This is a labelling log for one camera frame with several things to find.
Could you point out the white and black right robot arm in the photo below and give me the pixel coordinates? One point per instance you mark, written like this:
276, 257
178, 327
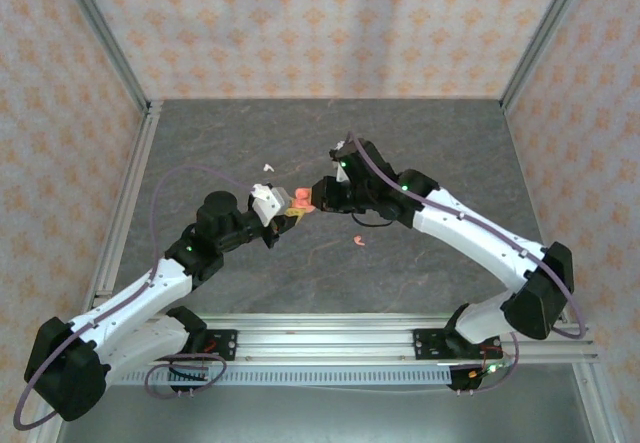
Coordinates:
465, 233

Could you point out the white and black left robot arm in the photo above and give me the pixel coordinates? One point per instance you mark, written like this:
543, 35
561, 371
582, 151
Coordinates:
150, 298

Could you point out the narrow aluminium floor rail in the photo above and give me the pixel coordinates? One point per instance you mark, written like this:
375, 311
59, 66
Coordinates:
592, 413

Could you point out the pink earbud charging case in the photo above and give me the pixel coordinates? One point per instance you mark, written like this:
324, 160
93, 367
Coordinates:
301, 195

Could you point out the pink earbud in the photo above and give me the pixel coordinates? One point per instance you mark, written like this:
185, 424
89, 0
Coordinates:
357, 239

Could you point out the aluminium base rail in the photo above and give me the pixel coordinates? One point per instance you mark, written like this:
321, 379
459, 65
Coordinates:
325, 335

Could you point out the aluminium frame post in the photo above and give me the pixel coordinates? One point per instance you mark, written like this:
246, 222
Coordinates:
545, 33
102, 33

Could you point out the grey sheet metal panel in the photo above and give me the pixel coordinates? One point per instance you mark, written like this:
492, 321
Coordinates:
325, 418

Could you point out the white earbud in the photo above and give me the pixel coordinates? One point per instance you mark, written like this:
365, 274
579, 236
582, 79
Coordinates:
268, 166

